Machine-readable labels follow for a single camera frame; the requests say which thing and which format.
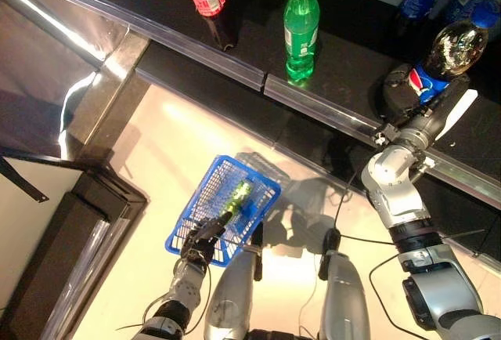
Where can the green bottle yellow cap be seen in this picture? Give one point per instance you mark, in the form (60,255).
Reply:
(301,30)

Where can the Pepsi bottle blue cap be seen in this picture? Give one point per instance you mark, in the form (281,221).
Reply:
(454,50)

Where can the silver black robot left leg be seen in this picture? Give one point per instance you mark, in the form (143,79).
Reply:
(231,301)

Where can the green bottle lying flat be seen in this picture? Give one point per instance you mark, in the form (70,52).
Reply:
(238,195)

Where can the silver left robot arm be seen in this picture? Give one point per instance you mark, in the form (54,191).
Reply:
(184,289)

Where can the silver black robot right leg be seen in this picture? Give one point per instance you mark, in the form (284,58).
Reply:
(346,301)

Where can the clear plastic price rail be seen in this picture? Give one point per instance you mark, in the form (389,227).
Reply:
(332,107)
(156,32)

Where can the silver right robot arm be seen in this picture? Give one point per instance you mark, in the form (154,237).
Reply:
(395,191)

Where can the black store shelf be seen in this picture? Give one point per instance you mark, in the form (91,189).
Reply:
(352,54)

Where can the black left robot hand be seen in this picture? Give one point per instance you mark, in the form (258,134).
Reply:
(201,240)

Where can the black side shelf unit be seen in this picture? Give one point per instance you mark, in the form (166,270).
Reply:
(98,207)

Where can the black robot waist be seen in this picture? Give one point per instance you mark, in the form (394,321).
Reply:
(282,335)

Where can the silver black robot leg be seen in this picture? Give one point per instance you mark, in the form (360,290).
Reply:
(346,301)
(231,301)

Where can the glossy brown shelf end panel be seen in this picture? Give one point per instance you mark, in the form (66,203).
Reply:
(39,81)

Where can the blue plastic mesh basket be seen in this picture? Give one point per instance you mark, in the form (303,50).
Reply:
(211,195)

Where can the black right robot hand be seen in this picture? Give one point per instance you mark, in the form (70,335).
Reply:
(438,120)

